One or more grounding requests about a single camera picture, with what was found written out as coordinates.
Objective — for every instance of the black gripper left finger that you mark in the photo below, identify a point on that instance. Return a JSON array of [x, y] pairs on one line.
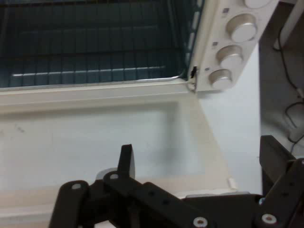
[[142, 204]]

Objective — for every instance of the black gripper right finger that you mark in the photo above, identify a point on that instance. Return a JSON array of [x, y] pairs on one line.
[[285, 190]]

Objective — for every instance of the cream glass oven door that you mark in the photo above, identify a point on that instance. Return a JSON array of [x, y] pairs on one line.
[[71, 142]]

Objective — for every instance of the silver oven knob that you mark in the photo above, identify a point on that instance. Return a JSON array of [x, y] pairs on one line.
[[221, 80], [231, 58], [256, 2], [243, 29]]

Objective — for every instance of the cream toaster oven body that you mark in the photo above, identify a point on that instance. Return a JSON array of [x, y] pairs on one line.
[[209, 57]]

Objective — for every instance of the white furniture leg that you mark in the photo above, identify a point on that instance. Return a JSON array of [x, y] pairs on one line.
[[293, 19]]

